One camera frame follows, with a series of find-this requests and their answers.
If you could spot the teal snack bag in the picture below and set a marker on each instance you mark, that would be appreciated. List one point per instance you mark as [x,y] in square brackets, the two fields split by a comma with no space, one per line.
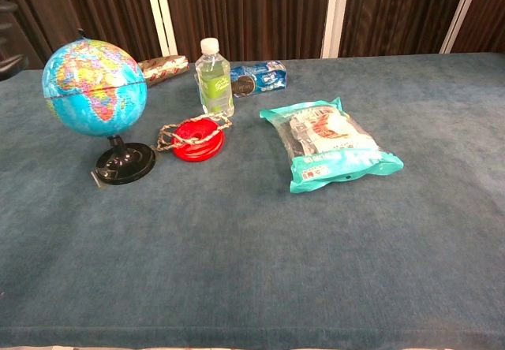
[335,157]

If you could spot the white frame post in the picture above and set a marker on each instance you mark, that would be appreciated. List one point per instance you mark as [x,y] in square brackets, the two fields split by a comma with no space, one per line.
[461,11]
[335,15]
[163,11]

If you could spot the blue desk globe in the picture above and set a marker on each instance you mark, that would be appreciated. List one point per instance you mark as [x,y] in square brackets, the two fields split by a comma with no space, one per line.
[94,90]

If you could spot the brown pleated curtain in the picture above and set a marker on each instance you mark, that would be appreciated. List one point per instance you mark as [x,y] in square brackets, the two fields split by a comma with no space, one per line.
[252,11]

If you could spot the brown silver snack roll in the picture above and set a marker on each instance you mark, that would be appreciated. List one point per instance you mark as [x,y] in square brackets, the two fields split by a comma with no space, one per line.
[165,68]

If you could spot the blue cookie pack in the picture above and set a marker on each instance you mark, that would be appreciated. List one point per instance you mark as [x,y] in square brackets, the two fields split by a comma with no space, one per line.
[265,76]

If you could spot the blue-green table cloth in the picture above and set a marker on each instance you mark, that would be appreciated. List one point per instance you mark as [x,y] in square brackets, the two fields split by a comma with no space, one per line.
[252,267]

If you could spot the red plastic disc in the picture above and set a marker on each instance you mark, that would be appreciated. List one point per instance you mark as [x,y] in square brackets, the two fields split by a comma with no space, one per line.
[197,150]

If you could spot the clear bottle with white cap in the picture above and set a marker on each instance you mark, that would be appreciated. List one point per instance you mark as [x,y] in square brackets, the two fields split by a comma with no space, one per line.
[213,80]

